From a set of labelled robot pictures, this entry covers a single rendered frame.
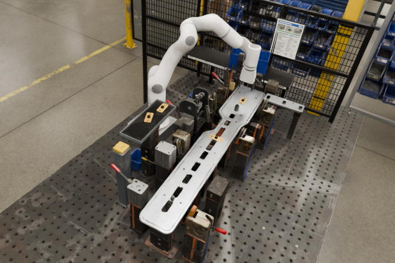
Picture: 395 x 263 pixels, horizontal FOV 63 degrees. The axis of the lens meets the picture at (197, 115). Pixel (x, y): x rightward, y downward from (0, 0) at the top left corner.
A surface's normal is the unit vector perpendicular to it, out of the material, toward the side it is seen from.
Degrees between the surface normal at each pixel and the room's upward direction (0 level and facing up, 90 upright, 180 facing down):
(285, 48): 90
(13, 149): 0
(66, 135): 0
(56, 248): 0
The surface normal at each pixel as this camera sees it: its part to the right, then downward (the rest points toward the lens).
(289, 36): -0.45, 0.53
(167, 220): 0.08, -0.78
